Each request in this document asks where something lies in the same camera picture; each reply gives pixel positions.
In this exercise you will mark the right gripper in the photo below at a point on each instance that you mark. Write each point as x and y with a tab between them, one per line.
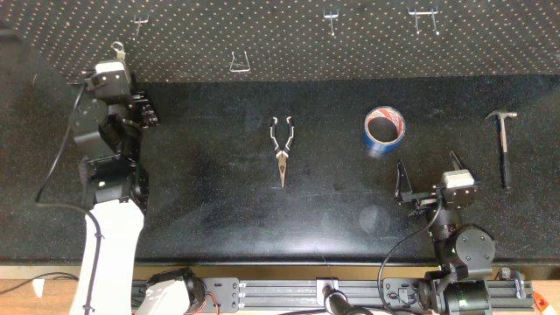
422	199

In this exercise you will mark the black and white pliers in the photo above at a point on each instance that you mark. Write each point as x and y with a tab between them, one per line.
282	153

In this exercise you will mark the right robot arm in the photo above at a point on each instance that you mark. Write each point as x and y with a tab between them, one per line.
474	251

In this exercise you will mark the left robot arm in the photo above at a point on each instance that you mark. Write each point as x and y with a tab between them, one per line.
114	245

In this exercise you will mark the black pegboard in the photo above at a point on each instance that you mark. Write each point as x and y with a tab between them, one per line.
289	48

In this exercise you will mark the roll of blue tape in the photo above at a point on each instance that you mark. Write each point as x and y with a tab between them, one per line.
372	142

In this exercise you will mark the hammer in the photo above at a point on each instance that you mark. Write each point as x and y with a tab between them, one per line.
506	162

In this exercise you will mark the metal hook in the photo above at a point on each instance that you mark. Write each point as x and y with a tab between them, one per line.
331	16
423	13
140	20
240	68

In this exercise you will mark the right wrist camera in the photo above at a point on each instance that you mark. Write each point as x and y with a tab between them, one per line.
457	181

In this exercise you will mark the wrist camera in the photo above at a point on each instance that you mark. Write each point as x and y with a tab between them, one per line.
111	68
457	181

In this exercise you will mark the mounting rail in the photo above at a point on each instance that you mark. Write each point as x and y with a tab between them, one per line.
280	293

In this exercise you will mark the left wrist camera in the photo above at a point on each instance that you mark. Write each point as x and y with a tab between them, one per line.
111	68

